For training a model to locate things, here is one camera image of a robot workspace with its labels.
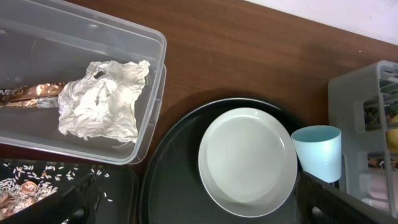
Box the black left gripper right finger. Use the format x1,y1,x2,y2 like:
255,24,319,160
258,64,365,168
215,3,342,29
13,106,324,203
295,171,397,224

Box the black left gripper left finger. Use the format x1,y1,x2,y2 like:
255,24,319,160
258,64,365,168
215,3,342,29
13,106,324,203
1,174,101,224

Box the blue plastic cup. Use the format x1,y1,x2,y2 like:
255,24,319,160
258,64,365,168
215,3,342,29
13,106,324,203
291,125,342,183

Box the food scraps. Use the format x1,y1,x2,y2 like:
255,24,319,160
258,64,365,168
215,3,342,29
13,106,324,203
1,163,109,220

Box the grey round plate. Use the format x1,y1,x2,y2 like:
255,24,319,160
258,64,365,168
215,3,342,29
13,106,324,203
198,108,298,218

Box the white tissue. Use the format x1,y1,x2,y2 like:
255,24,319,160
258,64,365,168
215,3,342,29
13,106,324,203
58,60,150,142

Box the yellow bowl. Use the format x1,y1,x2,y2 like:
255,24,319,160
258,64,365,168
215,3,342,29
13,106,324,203
386,115,397,154

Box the gold foil wrapper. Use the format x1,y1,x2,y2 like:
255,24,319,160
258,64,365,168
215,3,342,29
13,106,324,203
1,82,66,108

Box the grey dishwasher rack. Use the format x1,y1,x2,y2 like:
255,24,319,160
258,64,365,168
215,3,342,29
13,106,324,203
328,60,397,217

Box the black rectangular tray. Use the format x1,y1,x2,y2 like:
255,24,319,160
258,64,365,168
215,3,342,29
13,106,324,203
1,159,139,223

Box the clear plastic bin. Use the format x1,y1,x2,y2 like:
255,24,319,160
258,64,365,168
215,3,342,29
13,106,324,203
1,0,167,165

